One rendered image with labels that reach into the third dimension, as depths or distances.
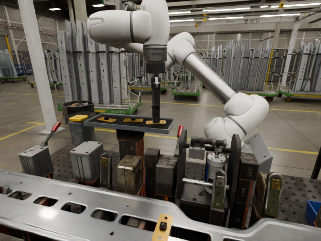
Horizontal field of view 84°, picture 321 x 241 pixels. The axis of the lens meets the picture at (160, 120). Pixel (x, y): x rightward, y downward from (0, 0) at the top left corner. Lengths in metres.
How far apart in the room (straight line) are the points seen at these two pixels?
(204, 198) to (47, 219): 0.48
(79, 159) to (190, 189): 0.41
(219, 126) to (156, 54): 0.56
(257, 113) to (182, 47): 0.59
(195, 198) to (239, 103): 0.62
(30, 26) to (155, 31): 3.53
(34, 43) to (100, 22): 3.39
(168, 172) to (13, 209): 0.47
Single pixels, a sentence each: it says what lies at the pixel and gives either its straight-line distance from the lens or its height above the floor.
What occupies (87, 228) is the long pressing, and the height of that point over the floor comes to 1.00.
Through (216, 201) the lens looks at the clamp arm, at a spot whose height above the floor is 1.01.
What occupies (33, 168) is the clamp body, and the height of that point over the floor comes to 1.01.
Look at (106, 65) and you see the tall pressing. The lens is 4.76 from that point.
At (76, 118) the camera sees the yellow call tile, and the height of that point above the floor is 1.16.
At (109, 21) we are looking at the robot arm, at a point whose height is 1.53.
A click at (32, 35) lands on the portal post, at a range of 4.07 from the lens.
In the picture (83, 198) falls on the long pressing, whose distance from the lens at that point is 0.66.
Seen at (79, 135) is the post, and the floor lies 1.08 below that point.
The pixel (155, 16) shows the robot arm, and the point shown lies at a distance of 0.67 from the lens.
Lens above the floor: 1.41
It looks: 19 degrees down
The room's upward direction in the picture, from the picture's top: straight up
